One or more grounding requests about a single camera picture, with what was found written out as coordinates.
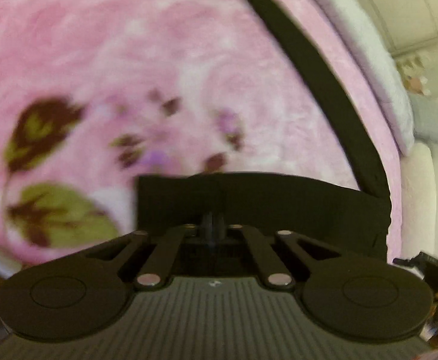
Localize floral wall decoration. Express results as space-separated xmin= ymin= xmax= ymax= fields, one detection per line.
xmin=397 ymin=54 xmax=438 ymax=98

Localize white ribbed quilt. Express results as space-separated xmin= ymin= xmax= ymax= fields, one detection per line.
xmin=290 ymin=0 xmax=415 ymax=155

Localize black pants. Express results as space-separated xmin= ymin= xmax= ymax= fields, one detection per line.
xmin=134 ymin=0 xmax=392 ymax=263

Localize white mattress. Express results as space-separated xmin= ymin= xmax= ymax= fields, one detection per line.
xmin=389 ymin=142 xmax=436 ymax=265

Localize pink floral blanket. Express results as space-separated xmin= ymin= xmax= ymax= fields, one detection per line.
xmin=0 ymin=0 xmax=403 ymax=271

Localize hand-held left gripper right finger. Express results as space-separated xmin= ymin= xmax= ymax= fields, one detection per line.
xmin=214 ymin=214 xmax=339 ymax=289

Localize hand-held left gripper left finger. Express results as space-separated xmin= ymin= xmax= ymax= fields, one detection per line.
xmin=88 ymin=214 xmax=214 ymax=289

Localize grey cushion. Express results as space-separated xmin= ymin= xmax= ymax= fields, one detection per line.
xmin=409 ymin=93 xmax=438 ymax=150

